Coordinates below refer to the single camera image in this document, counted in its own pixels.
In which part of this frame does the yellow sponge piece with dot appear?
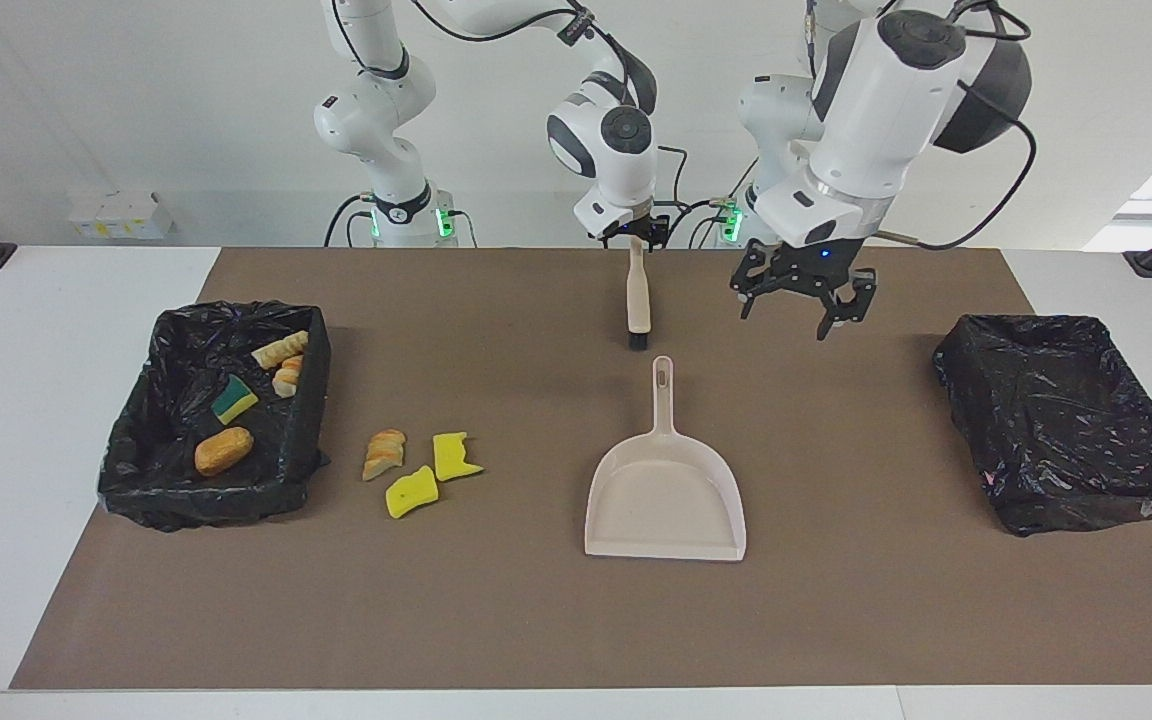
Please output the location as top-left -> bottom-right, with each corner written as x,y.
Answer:
384,465 -> 440,521

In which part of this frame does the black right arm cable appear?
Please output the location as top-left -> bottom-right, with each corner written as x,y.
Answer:
331,0 -> 697,236

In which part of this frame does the yellow sponge piece green backing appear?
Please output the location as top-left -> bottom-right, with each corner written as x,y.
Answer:
212,374 -> 260,425

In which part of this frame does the pale ridged bread piece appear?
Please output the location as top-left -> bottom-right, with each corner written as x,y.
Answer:
251,330 -> 310,370

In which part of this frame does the beige plastic dustpan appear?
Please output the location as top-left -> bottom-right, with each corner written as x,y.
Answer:
584,355 -> 748,563

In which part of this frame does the notched yellow sponge piece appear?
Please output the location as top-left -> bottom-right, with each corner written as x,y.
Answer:
432,431 -> 485,483

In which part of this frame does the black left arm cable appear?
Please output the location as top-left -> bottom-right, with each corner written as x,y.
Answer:
804,0 -> 1037,251

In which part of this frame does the bin lined with black bag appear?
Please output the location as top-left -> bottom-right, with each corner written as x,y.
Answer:
96,300 -> 333,533
931,313 -> 1152,538

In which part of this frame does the beige brush with black bristles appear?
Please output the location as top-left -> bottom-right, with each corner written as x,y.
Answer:
627,243 -> 654,351

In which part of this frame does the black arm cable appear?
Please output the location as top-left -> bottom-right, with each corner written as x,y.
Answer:
804,0 -> 1037,251
331,0 -> 697,236

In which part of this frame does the striped bread slice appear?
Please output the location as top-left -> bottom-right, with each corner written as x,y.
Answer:
362,429 -> 407,483

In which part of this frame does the brown table mat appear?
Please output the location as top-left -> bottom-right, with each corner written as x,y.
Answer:
9,247 -> 1152,691

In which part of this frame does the brown oval bread roll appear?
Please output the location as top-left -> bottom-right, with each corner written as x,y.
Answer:
194,427 -> 255,476

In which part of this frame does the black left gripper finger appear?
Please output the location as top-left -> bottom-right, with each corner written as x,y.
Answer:
816,270 -> 879,341
731,240 -> 785,319

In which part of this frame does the white box with yellow labels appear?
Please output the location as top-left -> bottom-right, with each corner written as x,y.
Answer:
68,192 -> 175,241

